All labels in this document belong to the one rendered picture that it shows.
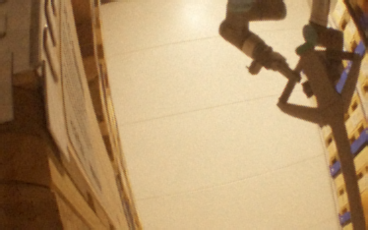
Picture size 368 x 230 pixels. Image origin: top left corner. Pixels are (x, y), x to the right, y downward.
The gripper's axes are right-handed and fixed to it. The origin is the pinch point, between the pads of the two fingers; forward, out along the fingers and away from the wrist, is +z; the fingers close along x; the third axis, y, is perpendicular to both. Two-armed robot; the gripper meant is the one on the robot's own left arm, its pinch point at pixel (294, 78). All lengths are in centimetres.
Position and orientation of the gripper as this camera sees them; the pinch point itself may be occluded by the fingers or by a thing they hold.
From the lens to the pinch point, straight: 175.1
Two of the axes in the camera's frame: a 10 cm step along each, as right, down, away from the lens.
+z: 6.9, 5.7, -4.3
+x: 5.9, -1.1, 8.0
